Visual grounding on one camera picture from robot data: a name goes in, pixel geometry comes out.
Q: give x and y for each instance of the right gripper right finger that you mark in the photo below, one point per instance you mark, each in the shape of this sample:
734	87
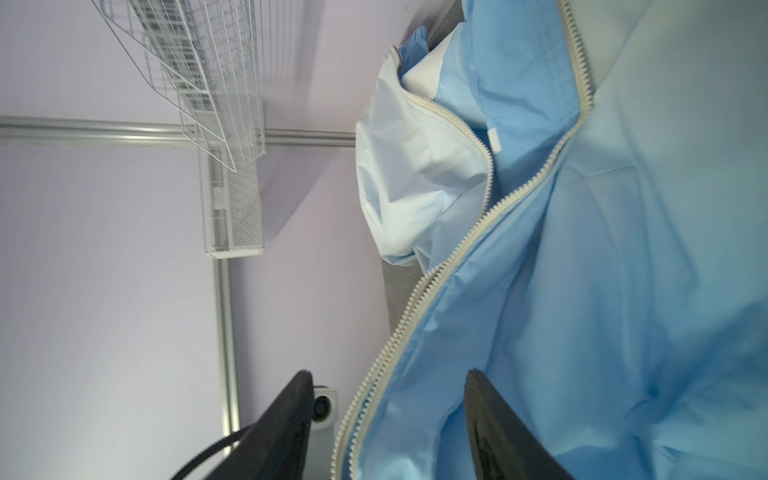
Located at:
502	447

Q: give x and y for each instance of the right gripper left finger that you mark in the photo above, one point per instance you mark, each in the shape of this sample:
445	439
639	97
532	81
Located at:
275	446

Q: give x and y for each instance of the light blue jacket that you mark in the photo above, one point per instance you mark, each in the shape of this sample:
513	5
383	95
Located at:
584	184

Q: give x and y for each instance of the small white mesh basket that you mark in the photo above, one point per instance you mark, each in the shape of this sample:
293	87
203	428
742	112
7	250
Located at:
231	208

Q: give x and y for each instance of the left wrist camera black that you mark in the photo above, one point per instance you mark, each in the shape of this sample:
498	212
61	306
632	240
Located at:
325	408

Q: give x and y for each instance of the long white wire basket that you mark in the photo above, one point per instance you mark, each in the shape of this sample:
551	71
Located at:
201	58

